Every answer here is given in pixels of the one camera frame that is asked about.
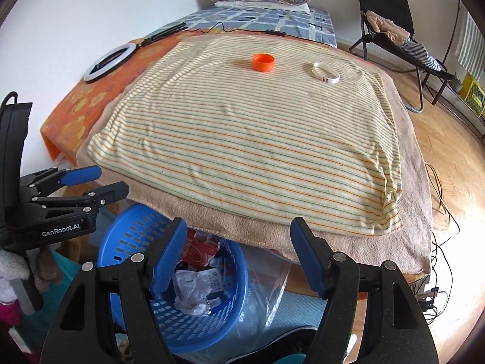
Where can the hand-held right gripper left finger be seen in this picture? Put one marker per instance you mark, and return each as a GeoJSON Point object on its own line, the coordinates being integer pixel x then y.
{"type": "Point", "coordinates": [170, 259]}

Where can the orange floral blanket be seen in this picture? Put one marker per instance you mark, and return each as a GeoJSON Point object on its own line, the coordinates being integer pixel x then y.
{"type": "Point", "coordinates": [75, 113]}

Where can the person's left hand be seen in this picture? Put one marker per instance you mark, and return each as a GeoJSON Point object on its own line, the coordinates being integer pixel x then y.
{"type": "Point", "coordinates": [9, 269]}

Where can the blue plaid bed sheet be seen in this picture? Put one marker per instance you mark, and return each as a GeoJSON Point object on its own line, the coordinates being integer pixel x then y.
{"type": "Point", "coordinates": [265, 21]}

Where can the power strip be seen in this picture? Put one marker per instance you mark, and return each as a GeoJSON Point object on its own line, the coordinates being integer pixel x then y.
{"type": "Point", "coordinates": [428, 299]}

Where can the hanging striped towel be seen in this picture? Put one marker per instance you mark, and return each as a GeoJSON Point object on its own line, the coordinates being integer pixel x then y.
{"type": "Point", "coordinates": [471, 45]}

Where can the beige clothes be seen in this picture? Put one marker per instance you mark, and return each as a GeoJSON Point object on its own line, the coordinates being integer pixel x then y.
{"type": "Point", "coordinates": [386, 26]}

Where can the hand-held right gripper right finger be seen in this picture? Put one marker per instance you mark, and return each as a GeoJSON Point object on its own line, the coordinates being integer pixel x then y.
{"type": "Point", "coordinates": [309, 259]}

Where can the red snack wrapper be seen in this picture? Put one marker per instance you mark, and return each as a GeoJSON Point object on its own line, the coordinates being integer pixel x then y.
{"type": "Point", "coordinates": [199, 248]}

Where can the blue plastic basket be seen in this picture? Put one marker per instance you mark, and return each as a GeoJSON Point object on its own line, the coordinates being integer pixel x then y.
{"type": "Point", "coordinates": [204, 330]}

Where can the clear plastic sheet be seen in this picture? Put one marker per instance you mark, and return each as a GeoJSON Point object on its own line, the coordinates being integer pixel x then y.
{"type": "Point", "coordinates": [261, 299]}

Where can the grey striped garment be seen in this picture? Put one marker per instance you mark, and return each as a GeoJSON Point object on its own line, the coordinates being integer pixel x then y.
{"type": "Point", "coordinates": [422, 55]}

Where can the beige plush toy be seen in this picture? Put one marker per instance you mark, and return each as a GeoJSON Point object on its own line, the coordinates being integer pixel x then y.
{"type": "Point", "coordinates": [47, 265]}

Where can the yellow crate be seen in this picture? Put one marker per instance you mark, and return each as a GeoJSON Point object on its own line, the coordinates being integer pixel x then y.
{"type": "Point", "coordinates": [475, 94]}

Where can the striped yellow blanket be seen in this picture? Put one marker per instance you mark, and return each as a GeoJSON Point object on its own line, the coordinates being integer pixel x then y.
{"type": "Point", "coordinates": [246, 140]}

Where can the white printed packet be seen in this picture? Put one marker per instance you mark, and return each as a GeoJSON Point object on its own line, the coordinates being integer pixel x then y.
{"type": "Point", "coordinates": [215, 282]}

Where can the black tripod stand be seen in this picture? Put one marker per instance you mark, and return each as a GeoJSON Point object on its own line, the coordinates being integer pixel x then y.
{"type": "Point", "coordinates": [165, 32]}

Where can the beige towel blanket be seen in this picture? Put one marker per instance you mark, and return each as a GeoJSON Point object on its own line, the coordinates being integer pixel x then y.
{"type": "Point", "coordinates": [413, 204]}

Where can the white rubber wristband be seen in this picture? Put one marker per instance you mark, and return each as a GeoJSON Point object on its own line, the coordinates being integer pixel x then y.
{"type": "Point", "coordinates": [316, 69]}

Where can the teal box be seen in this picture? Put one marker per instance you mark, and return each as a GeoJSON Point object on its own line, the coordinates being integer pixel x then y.
{"type": "Point", "coordinates": [70, 269]}

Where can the white pillow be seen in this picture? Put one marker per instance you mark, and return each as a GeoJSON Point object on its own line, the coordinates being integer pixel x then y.
{"type": "Point", "coordinates": [265, 5]}

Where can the orange bottle cap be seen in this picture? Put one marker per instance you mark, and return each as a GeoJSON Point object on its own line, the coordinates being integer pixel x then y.
{"type": "Point", "coordinates": [263, 63]}

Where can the black folding chair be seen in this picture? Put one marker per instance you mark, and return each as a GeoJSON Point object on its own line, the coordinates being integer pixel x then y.
{"type": "Point", "coordinates": [382, 0]}

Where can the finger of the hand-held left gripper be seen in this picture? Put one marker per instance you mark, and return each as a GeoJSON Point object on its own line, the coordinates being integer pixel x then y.
{"type": "Point", "coordinates": [110, 193]}
{"type": "Point", "coordinates": [81, 174]}

